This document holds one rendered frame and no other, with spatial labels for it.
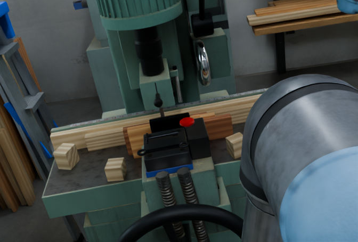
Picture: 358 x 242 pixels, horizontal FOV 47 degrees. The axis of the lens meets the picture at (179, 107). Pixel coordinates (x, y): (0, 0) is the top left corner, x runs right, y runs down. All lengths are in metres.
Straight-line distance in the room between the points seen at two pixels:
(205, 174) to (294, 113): 0.48
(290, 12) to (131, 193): 2.21
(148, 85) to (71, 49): 2.63
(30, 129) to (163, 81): 1.00
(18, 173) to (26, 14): 1.51
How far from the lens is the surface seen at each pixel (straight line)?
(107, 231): 1.00
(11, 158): 2.41
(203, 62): 1.05
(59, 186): 0.97
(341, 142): 0.29
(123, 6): 0.84
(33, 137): 1.85
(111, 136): 1.03
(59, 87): 3.69
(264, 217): 0.46
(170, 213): 0.72
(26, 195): 2.53
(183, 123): 0.82
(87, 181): 0.95
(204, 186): 0.81
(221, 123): 0.97
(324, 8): 2.97
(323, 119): 0.31
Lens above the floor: 1.42
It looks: 27 degrees down
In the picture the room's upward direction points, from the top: 10 degrees counter-clockwise
